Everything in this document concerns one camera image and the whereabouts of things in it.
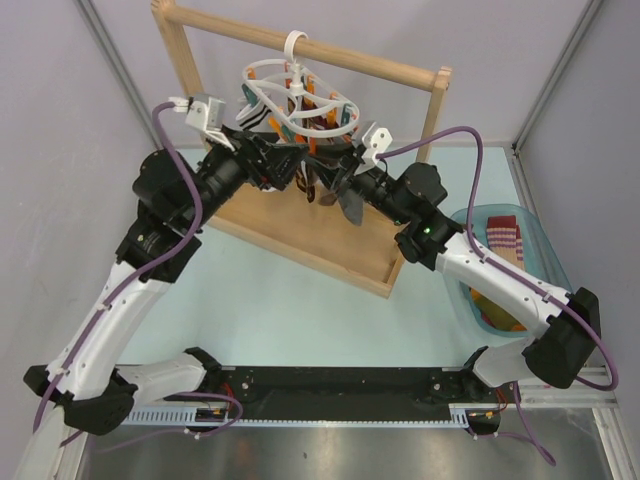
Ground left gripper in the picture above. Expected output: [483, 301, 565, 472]
[181, 124, 308, 230]

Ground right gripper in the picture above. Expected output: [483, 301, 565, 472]
[303, 140, 411, 226]

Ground wooden drying rack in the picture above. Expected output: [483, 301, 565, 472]
[151, 1, 452, 297]

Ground teal clip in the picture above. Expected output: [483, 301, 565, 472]
[241, 83, 258, 107]

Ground white plastic clip hanger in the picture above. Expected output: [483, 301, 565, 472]
[242, 30, 360, 141]

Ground olive orange striped sock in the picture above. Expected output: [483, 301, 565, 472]
[470, 289, 526, 332]

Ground white sock black stripes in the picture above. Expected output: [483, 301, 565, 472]
[235, 102, 271, 131]

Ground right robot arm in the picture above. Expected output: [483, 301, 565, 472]
[309, 144, 600, 401]

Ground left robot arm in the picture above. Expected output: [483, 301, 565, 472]
[24, 130, 309, 436]

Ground grey sock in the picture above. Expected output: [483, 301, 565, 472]
[337, 191, 364, 226]

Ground brown argyle sock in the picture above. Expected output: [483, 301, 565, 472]
[295, 165, 317, 203]

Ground purple striped sock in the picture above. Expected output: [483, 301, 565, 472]
[486, 215, 526, 271]

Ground blue plastic basket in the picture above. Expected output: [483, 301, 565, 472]
[446, 202, 581, 339]

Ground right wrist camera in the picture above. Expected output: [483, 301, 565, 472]
[351, 121, 393, 173]

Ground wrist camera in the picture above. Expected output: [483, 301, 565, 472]
[351, 121, 393, 173]
[169, 93, 235, 151]

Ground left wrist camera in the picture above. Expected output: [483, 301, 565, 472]
[169, 93, 235, 151]

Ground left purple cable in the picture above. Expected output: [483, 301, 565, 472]
[32, 102, 246, 449]

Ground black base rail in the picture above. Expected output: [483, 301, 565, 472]
[154, 364, 609, 424]

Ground white cable duct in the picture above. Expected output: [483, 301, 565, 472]
[123, 402, 469, 429]

